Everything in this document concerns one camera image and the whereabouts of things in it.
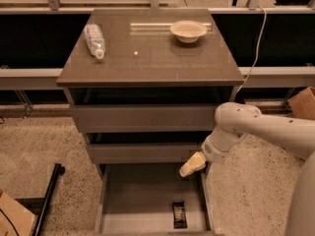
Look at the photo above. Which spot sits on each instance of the grey middle drawer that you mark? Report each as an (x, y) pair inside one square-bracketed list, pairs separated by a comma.
[(146, 147)]

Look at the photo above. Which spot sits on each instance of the grey top drawer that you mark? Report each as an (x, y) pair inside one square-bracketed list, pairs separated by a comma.
[(135, 110)]

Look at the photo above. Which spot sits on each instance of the cardboard box at right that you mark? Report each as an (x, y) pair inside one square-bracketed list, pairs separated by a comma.
[(303, 104)]

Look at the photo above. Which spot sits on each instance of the black metal stand frame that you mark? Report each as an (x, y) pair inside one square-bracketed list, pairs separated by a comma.
[(40, 206)]

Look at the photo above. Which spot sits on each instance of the grey bottom drawer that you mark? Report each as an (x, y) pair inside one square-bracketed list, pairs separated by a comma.
[(136, 200)]

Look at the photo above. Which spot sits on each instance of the white paper bowl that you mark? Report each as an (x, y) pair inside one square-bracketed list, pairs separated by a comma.
[(188, 31)]

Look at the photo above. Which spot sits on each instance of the grey drawer cabinet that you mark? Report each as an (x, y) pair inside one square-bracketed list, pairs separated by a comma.
[(141, 52)]

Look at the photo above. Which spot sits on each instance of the cardboard box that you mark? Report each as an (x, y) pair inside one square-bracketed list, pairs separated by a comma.
[(15, 219), (303, 104)]

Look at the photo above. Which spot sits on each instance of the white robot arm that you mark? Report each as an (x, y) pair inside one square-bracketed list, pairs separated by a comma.
[(234, 121)]

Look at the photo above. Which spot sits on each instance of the clear plastic water bottle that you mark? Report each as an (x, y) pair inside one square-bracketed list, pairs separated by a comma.
[(95, 40)]

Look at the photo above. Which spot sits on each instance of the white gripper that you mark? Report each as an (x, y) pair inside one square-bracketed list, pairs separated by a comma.
[(212, 150)]

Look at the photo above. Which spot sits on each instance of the cardboard box at left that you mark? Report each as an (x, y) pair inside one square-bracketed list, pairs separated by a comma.
[(15, 219)]

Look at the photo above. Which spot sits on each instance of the grey drawer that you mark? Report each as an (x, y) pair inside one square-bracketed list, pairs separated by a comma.
[(146, 147), (136, 200), (135, 110)]

